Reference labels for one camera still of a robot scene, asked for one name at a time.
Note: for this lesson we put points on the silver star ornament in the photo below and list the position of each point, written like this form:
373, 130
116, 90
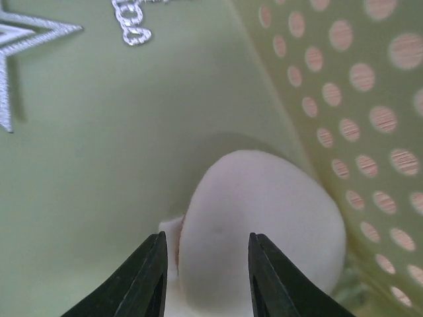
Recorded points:
20, 33

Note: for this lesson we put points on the light green plastic basket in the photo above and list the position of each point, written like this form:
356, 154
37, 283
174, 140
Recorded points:
109, 140

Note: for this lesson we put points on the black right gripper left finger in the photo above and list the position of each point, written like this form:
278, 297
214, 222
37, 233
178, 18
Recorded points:
137, 288

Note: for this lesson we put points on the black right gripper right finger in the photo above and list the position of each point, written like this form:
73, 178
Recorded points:
279, 289

